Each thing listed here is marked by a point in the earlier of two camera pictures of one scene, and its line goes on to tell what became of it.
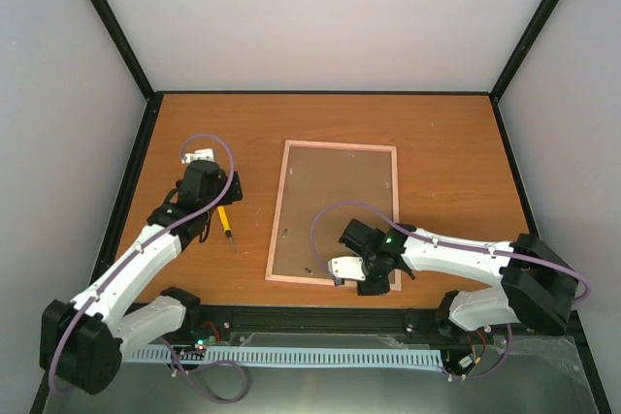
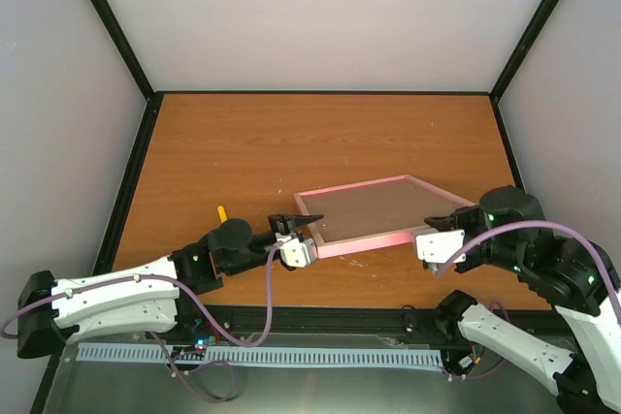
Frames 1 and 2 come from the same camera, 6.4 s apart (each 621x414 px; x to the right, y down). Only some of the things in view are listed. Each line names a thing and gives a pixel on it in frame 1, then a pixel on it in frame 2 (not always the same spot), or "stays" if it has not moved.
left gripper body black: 230,196 → 282,222
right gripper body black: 381,285 → 469,212
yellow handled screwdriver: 225,224 stays
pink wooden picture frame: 270,270 → 341,246
